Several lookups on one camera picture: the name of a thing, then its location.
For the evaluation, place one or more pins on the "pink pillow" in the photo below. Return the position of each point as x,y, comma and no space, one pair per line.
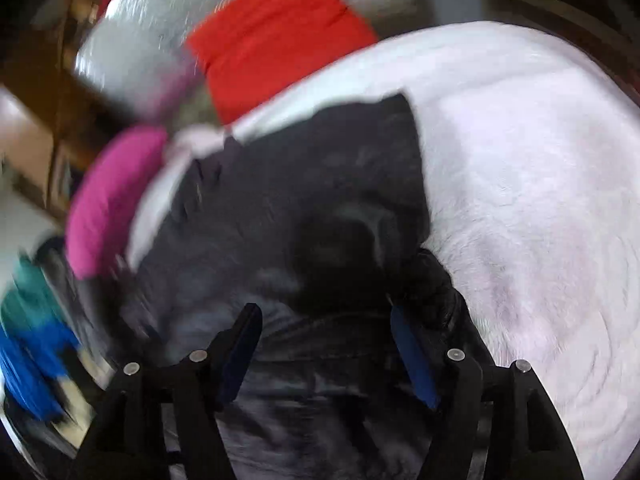
110,200

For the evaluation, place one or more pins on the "white bed sheet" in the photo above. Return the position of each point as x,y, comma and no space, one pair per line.
525,185

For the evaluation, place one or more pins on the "wooden wardrobe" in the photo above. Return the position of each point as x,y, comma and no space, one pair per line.
50,110

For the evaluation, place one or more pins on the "blue garment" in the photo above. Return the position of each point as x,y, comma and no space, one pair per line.
30,365

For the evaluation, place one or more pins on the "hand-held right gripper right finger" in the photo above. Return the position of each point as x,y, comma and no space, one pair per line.
415,360

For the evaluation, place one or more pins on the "silver foil mat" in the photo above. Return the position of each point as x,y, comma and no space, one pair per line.
145,45

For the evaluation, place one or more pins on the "teal garment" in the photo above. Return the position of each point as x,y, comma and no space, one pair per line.
25,290

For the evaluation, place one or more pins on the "red pillow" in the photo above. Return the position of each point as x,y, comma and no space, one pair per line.
280,40

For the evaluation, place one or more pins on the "dark grey knit garment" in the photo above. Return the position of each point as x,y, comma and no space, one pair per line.
300,210

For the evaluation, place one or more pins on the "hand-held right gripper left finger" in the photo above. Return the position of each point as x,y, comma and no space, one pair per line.
240,355

